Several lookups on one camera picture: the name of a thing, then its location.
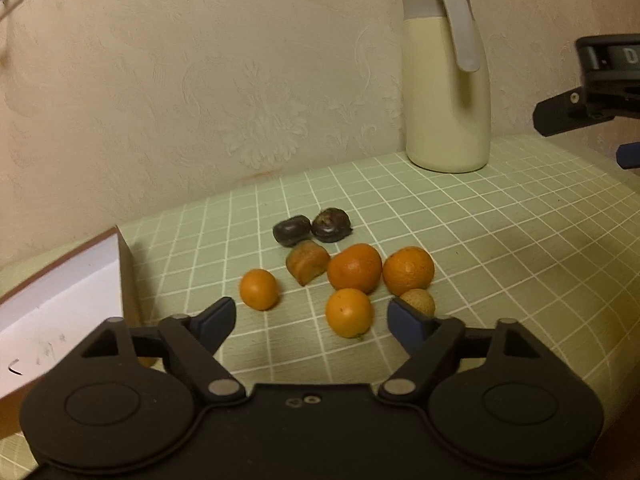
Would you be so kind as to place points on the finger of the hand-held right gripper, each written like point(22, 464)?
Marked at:
point(562, 112)
point(630, 156)

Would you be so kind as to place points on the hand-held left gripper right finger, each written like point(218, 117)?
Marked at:
point(406, 321)

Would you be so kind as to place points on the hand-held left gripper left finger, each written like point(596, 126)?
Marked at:
point(220, 319)

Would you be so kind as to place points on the small orange citrus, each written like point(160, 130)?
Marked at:
point(349, 313)
point(258, 288)

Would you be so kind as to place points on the large orange tangerine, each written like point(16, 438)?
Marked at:
point(408, 270)
point(354, 267)

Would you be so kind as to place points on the brown green fruit chunk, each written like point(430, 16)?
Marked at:
point(306, 262)

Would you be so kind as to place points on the white box brown rim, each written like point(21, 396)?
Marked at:
point(55, 305)

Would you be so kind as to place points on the cream thermos jug grey lid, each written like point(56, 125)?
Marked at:
point(445, 85)

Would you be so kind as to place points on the green grid tablecloth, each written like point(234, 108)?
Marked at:
point(500, 240)

